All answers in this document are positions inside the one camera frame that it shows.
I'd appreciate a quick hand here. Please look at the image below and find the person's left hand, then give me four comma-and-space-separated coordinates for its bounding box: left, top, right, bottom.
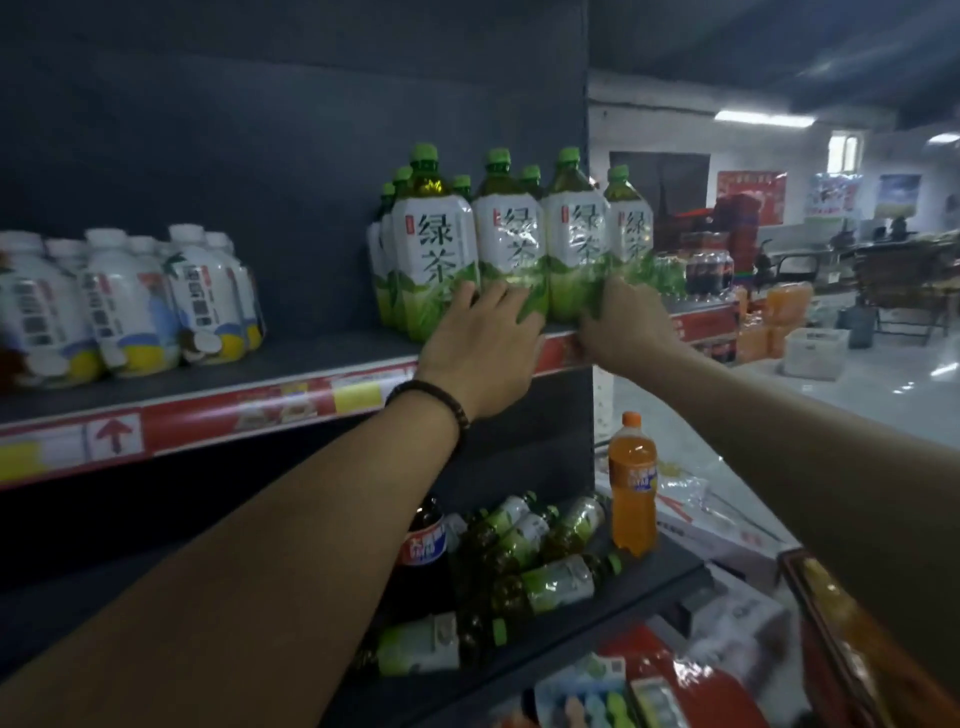
416, 278, 547, 424

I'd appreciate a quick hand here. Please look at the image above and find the person's right hand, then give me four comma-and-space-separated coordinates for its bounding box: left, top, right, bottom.
577, 273, 689, 385

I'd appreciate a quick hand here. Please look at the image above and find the row of large tea bottles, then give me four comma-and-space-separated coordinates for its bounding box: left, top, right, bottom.
365, 142, 658, 345

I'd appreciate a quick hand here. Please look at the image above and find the large orange soda bottle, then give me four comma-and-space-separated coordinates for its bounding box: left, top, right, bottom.
607, 410, 660, 558

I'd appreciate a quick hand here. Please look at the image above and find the large dark soda bottle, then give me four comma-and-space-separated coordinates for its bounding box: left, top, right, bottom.
389, 494, 451, 624

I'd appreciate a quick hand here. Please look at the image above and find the pile of green tea bottles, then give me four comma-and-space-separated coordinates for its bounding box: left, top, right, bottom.
352, 491, 624, 680

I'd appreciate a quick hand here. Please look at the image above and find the dark grey metal shelf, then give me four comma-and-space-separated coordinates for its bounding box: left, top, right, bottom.
0, 0, 721, 728

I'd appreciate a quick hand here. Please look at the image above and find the cluster of white drink bottles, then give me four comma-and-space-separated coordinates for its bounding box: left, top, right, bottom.
0, 223, 268, 391

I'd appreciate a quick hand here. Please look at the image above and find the person's left forearm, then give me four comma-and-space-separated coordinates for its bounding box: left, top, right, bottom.
0, 393, 466, 728

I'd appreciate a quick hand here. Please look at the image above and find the person's right forearm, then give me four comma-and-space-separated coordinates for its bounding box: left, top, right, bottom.
637, 344, 960, 699

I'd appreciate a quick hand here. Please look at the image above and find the red shelf price strip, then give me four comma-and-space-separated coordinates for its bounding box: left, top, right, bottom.
0, 296, 744, 489

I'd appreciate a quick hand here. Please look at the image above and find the stack of red baskets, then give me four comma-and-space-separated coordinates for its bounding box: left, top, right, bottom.
708, 193, 763, 279

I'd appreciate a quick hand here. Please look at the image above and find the stack of orange drink packs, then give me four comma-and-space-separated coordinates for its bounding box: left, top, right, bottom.
738, 281, 815, 361

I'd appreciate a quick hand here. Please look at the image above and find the dark double door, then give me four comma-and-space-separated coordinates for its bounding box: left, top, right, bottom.
608, 151, 711, 234

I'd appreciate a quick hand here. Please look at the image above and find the white plastic crate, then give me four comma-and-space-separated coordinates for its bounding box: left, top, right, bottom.
783, 327, 851, 382

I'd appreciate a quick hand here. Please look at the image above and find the flat white red carton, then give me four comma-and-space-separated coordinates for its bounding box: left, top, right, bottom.
596, 449, 796, 594

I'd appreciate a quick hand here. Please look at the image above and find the ceiling light strip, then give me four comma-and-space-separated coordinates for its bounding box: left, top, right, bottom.
712, 110, 817, 129

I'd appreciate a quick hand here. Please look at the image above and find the small window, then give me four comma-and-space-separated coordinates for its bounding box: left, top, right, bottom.
828, 131, 864, 174

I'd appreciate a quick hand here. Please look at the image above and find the white carton box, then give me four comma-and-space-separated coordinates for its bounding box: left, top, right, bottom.
686, 562, 793, 676

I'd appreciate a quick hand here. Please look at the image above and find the blue pack of coloured sponges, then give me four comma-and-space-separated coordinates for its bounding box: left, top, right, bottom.
532, 652, 639, 728

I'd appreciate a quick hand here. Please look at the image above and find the red plastic basket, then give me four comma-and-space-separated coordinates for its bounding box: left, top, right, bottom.
779, 547, 960, 728

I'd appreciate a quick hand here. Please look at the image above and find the dark beaded bracelet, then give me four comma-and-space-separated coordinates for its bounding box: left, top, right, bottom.
383, 378, 472, 434

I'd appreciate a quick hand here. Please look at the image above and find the red wall poster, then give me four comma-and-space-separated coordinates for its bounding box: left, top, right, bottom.
716, 170, 789, 226

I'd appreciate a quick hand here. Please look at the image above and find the blue wall poster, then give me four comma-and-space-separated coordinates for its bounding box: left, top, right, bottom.
806, 172, 864, 223
873, 173, 922, 220

